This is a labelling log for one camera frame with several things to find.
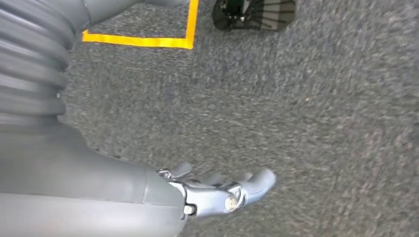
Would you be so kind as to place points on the yellow floor tape square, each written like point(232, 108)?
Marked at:
point(140, 41)

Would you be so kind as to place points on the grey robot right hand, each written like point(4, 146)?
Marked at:
point(82, 183)

